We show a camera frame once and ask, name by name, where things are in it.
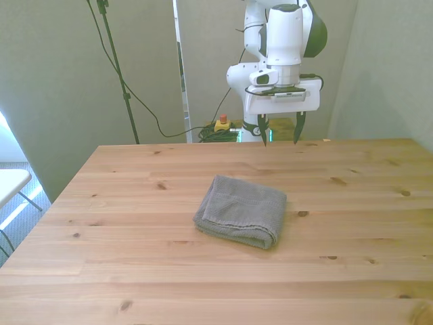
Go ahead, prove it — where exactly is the white upright panel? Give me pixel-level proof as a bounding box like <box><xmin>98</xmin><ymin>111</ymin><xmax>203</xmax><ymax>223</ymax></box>
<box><xmin>172</xmin><ymin>0</ymin><xmax>194</xmax><ymax>144</ymax></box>

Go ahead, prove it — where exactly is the coiled dark cable bundle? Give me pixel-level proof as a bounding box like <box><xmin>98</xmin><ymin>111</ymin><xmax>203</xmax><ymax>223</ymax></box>
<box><xmin>197</xmin><ymin>125</ymin><xmax>242</xmax><ymax>144</ymax></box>

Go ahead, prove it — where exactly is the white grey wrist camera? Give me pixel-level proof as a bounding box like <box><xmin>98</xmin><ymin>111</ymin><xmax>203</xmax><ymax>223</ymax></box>
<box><xmin>249</xmin><ymin>69</ymin><xmax>279</xmax><ymax>87</ymax></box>

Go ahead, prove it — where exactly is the long black cable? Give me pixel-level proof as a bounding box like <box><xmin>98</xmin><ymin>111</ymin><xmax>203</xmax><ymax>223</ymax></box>
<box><xmin>85</xmin><ymin>0</ymin><xmax>206</xmax><ymax>138</ymax></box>

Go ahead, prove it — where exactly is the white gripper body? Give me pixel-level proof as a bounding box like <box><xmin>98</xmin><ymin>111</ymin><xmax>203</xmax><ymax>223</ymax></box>
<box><xmin>244</xmin><ymin>78</ymin><xmax>321</xmax><ymax>115</ymax></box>

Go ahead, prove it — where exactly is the yellow emergency stop button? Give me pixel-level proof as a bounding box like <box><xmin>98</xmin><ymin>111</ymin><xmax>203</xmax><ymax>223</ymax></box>
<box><xmin>214</xmin><ymin>114</ymin><xmax>232</xmax><ymax>133</ymax></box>

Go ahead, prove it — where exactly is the white folding table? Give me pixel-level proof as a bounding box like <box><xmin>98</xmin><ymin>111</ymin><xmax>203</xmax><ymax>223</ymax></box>
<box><xmin>0</xmin><ymin>168</ymin><xmax>43</xmax><ymax>260</ymax></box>

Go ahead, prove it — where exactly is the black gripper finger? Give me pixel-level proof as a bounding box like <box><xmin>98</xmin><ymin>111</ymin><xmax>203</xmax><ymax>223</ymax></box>
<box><xmin>257</xmin><ymin>113</ymin><xmax>270</xmax><ymax>148</ymax></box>
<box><xmin>292</xmin><ymin>111</ymin><xmax>307</xmax><ymax>146</ymax></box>

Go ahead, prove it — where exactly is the black tripod stand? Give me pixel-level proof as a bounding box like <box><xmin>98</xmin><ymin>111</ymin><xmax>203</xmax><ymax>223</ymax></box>
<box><xmin>95</xmin><ymin>0</ymin><xmax>141</xmax><ymax>145</ymax></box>

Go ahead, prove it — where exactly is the black robot wrist cable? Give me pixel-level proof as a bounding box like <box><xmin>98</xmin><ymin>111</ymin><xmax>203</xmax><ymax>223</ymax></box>
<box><xmin>216</xmin><ymin>22</ymin><xmax>269</xmax><ymax>127</ymax></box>

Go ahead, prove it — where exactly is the grey folded towel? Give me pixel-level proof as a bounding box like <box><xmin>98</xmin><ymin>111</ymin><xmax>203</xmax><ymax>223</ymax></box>
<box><xmin>192</xmin><ymin>174</ymin><xmax>288</xmax><ymax>251</ymax></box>

